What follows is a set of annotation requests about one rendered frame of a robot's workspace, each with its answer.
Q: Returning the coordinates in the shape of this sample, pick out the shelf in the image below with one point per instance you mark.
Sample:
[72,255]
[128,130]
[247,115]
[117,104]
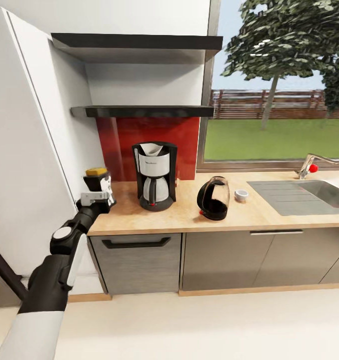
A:
[102,48]
[98,111]

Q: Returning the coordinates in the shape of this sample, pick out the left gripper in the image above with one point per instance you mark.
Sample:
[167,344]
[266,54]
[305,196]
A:
[98,207]

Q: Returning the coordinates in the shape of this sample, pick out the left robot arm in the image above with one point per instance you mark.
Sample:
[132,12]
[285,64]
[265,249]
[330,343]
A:
[35,331]

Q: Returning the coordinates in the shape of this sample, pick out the electric kettle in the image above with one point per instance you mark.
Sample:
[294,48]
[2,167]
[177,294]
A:
[213,198]

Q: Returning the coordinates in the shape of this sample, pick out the bottle of coffee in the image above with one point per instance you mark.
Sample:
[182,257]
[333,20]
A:
[99,180]

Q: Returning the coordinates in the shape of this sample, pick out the coffee cup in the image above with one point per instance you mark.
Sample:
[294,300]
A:
[241,195]

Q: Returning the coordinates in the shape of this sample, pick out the paper coffee filter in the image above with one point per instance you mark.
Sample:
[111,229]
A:
[150,149]

